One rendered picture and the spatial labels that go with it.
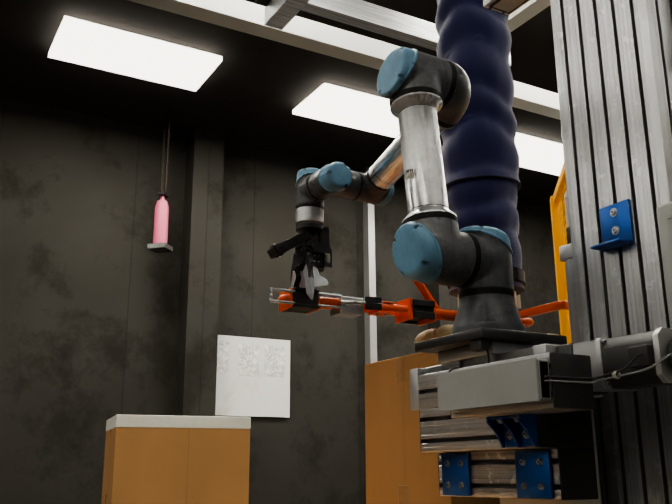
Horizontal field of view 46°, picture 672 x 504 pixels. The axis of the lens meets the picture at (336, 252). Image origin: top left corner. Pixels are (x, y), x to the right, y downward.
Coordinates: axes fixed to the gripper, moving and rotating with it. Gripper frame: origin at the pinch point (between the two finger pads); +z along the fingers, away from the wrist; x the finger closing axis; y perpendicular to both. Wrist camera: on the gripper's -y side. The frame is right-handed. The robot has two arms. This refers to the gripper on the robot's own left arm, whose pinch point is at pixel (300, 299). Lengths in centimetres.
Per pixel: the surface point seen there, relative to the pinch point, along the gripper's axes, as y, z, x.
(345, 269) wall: 299, -159, 536
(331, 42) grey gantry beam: 99, -190, 179
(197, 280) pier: 130, -122, 507
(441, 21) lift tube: 48, -95, 2
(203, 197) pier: 132, -203, 508
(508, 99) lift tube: 64, -67, -10
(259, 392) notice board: 203, -26, 529
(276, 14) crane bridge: 50, -174, 142
